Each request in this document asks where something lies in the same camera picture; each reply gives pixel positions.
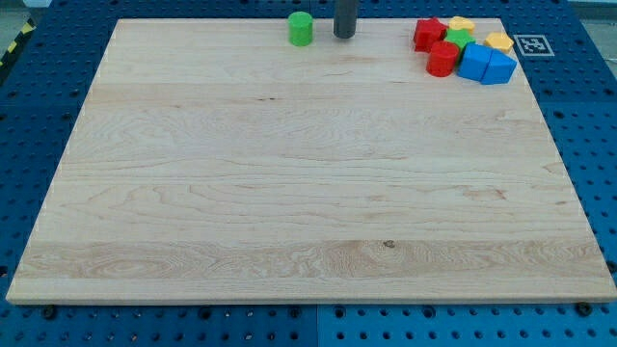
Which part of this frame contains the green star block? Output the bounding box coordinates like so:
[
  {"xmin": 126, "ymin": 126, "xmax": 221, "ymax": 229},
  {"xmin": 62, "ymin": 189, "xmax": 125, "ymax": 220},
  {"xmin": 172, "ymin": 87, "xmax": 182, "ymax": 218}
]
[{"xmin": 443, "ymin": 29, "xmax": 476, "ymax": 52}]

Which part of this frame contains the blue triangle block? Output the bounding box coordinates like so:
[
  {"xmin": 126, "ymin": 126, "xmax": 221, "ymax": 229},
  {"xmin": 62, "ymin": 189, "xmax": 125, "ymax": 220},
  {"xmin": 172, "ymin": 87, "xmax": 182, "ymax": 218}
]
[{"xmin": 480, "ymin": 50, "xmax": 518, "ymax": 85}]

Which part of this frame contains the red star block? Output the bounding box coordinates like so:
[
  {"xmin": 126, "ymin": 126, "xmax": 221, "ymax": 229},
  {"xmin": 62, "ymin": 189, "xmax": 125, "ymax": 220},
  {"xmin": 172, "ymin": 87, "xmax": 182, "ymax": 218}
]
[{"xmin": 413, "ymin": 17, "xmax": 448, "ymax": 52}]

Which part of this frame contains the yellow hexagon block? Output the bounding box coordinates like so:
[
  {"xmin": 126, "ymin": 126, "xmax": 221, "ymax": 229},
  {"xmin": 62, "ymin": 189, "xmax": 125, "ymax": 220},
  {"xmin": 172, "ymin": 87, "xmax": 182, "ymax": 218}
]
[{"xmin": 483, "ymin": 32, "xmax": 514, "ymax": 54}]

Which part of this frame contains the white fiducial marker tag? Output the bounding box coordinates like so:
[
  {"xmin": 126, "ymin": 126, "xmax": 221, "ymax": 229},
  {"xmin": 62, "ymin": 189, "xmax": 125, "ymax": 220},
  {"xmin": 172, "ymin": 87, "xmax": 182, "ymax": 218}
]
[{"xmin": 514, "ymin": 34, "xmax": 554, "ymax": 57}]

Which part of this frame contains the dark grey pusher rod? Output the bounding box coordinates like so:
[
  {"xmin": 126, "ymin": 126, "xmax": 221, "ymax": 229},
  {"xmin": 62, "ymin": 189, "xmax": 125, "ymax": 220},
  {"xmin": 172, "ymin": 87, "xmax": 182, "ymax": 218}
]
[{"xmin": 333, "ymin": 0, "xmax": 360, "ymax": 40}]

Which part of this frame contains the blue cube block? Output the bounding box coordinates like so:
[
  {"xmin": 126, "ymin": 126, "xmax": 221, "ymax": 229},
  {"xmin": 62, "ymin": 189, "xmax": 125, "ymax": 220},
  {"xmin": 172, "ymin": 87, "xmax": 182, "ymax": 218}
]
[{"xmin": 457, "ymin": 43, "xmax": 493, "ymax": 81}]

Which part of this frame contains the green cylinder block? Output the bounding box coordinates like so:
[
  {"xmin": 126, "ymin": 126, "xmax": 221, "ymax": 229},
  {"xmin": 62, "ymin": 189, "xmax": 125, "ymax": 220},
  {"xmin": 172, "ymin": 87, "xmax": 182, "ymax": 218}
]
[{"xmin": 287, "ymin": 12, "xmax": 313, "ymax": 46}]

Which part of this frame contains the yellow heart block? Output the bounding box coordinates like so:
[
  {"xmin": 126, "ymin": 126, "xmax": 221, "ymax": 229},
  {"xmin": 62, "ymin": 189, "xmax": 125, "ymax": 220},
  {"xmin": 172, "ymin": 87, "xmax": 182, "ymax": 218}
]
[{"xmin": 448, "ymin": 15, "xmax": 475, "ymax": 35}]

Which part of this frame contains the light wooden board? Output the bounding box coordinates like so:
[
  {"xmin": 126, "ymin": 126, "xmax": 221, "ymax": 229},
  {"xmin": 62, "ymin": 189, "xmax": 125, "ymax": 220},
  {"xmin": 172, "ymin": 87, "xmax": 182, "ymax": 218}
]
[{"xmin": 7, "ymin": 18, "xmax": 616, "ymax": 306}]

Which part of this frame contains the red cylinder block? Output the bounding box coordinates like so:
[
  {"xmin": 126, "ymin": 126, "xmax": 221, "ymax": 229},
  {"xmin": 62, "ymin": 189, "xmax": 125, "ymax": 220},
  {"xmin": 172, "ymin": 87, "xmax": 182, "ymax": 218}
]
[{"xmin": 425, "ymin": 40, "xmax": 460, "ymax": 77}]

